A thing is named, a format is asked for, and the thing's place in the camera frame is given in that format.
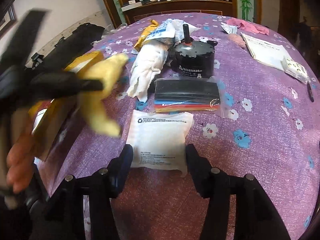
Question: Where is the yellow cloth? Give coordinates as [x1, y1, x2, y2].
[78, 53, 129, 137]

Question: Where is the white desiccant pouch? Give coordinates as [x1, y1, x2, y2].
[126, 110, 194, 177]

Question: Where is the white cloth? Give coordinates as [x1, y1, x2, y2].
[126, 40, 170, 103]

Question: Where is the bag of coloured tubing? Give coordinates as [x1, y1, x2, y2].
[154, 76, 233, 117]

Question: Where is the orange yellow packet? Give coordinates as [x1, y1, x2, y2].
[134, 20, 159, 52]

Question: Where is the white blue plastic packet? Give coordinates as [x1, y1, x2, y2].
[143, 18, 199, 45]

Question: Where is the person's left hand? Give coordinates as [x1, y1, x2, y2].
[7, 116, 37, 194]

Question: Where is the yellow cardboard box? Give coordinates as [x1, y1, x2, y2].
[29, 50, 104, 161]

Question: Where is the black bag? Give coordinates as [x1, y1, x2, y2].
[27, 23, 105, 70]

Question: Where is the purple floral tablecloth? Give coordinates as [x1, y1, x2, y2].
[37, 13, 319, 239]

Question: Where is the black pen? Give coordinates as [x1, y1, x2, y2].
[307, 82, 315, 102]

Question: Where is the small white patterned packet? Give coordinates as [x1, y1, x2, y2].
[281, 57, 310, 84]

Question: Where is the white paper booklet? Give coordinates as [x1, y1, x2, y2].
[241, 33, 291, 72]

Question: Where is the black motor with shaft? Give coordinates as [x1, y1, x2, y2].
[168, 24, 218, 79]

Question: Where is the pink fluffy pad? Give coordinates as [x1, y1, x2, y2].
[227, 34, 246, 49]

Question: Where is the small white sachet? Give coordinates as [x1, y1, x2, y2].
[221, 22, 238, 34]

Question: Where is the pink cloth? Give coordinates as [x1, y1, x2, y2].
[226, 18, 270, 35]

